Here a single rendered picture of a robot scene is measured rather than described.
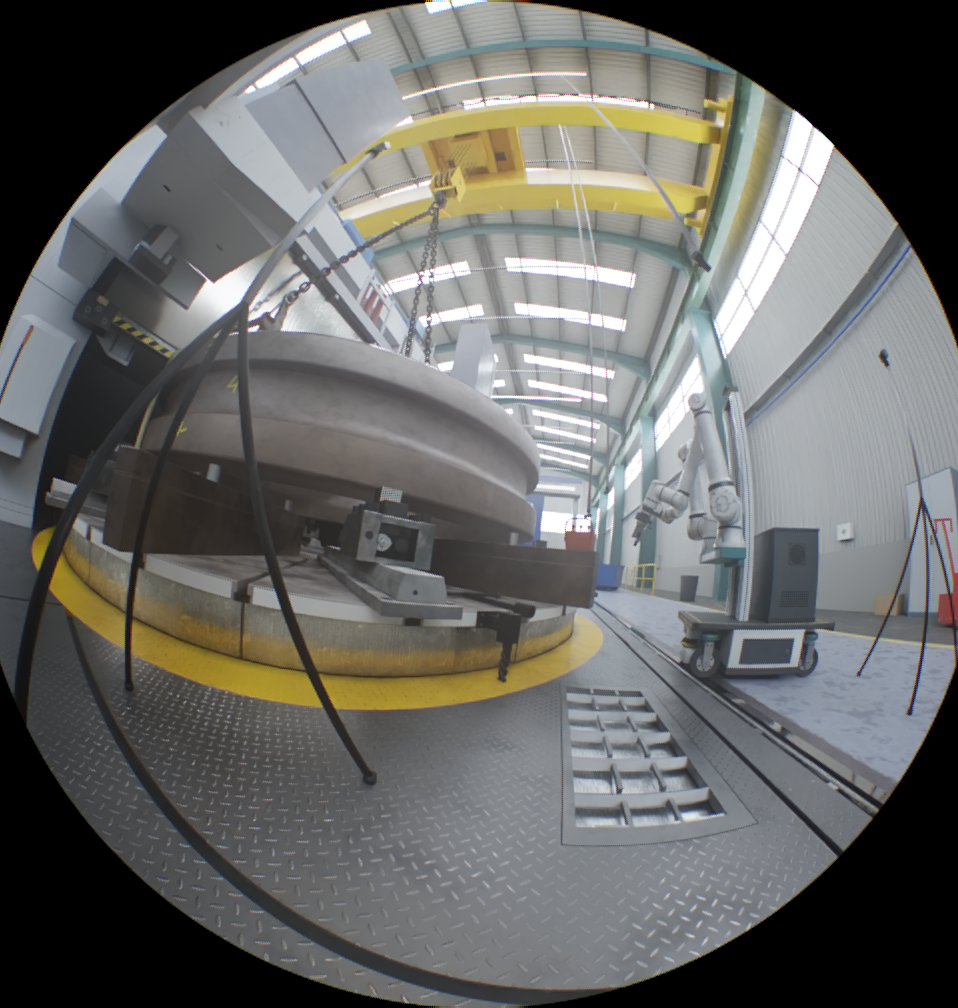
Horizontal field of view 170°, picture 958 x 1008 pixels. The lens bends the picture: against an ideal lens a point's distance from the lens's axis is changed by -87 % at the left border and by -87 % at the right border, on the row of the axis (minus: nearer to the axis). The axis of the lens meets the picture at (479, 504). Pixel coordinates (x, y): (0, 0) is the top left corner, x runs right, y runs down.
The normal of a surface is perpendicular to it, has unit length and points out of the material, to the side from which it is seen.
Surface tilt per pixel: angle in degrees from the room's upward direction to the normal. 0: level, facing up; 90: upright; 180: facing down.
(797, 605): 90
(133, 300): 90
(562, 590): 90
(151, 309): 90
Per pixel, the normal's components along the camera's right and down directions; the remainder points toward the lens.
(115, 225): 0.97, 0.09
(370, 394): 0.47, -0.10
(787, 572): -0.47, -0.22
